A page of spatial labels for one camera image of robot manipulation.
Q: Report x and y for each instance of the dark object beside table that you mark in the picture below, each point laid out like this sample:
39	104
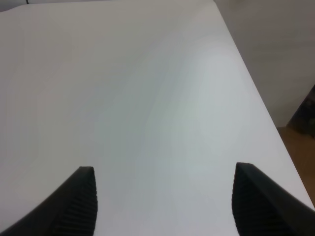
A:
303	120

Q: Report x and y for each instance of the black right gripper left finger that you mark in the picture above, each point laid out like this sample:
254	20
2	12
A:
71	210

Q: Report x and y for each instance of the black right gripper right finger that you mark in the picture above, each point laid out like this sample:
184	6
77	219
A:
261	207

